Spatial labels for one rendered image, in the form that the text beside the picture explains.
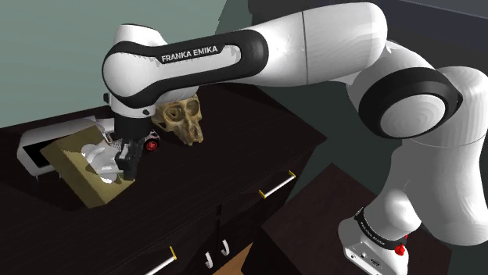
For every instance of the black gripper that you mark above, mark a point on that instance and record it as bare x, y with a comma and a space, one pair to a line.
130, 127

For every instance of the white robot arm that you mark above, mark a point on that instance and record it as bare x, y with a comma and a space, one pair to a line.
335, 42

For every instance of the tan skull figure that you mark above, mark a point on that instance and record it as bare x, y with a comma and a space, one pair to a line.
183, 118

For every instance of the olive tissue box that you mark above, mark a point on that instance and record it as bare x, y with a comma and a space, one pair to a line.
72, 167

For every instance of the dark wood chest of drawers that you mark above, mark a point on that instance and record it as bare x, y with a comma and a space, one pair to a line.
213, 160

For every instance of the white flat device dark screen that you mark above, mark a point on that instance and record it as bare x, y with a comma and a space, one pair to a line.
38, 141

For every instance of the dark brown robot stand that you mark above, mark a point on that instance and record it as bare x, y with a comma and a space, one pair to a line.
312, 213

